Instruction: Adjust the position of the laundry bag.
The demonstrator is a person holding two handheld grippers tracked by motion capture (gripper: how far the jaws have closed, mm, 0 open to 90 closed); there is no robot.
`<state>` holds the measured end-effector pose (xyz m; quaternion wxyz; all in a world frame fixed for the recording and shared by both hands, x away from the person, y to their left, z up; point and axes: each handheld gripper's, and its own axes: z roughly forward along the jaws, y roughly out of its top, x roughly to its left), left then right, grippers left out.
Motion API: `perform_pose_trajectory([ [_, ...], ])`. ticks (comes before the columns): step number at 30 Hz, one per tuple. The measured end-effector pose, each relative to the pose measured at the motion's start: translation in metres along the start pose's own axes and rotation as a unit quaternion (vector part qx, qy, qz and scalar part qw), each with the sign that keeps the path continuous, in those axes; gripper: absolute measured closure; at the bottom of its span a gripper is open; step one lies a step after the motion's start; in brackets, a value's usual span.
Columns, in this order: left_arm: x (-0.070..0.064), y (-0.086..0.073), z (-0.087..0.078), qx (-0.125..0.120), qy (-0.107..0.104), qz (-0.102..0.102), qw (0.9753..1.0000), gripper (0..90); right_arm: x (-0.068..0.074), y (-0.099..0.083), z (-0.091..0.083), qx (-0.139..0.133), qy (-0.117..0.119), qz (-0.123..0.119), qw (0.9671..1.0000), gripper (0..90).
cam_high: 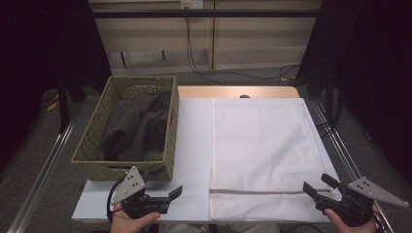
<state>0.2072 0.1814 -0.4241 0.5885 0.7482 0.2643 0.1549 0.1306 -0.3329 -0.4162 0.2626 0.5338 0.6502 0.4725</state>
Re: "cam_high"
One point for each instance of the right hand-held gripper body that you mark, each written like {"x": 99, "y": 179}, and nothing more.
{"x": 356, "y": 207}

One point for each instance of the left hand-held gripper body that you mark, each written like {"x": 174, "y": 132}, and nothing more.
{"x": 129, "y": 191}

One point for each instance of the dark clothing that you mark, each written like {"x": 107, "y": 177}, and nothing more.
{"x": 129, "y": 129}

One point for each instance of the green woven basket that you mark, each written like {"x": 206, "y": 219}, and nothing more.
{"x": 94, "y": 142}

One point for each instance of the white mesh laundry bag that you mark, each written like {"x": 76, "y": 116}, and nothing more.
{"x": 259, "y": 145}

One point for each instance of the person's right hand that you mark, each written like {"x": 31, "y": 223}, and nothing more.
{"x": 353, "y": 229}

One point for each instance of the person's left hand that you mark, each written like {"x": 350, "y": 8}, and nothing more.
{"x": 129, "y": 225}

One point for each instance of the white table cover sheet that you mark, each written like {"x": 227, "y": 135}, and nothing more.
{"x": 191, "y": 145}

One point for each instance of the black metal stand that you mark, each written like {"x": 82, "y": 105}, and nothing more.
{"x": 329, "y": 97}
{"x": 63, "y": 110}

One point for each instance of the dark curtain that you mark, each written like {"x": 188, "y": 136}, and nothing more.
{"x": 32, "y": 48}
{"x": 372, "y": 64}

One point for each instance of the black horizontal bar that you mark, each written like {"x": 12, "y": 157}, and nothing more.
{"x": 226, "y": 13}

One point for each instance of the aluminium floor rail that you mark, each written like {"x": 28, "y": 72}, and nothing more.
{"x": 342, "y": 149}
{"x": 39, "y": 184}

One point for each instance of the white wall socket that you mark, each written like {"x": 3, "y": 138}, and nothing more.
{"x": 191, "y": 3}

